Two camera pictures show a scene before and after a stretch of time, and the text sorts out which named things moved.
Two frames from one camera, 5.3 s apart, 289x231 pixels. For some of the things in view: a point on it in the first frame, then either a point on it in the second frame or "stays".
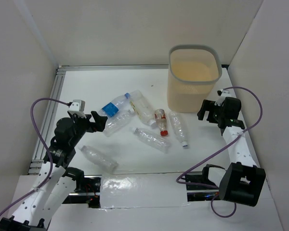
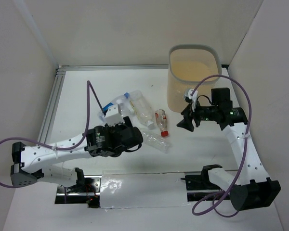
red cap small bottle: [161, 116] stays
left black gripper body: [87, 122] -> [126, 123]
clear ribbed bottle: [152, 140] stays
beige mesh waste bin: [193, 70] stays
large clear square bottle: [142, 108] stays
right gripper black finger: [207, 105] -> [187, 122]
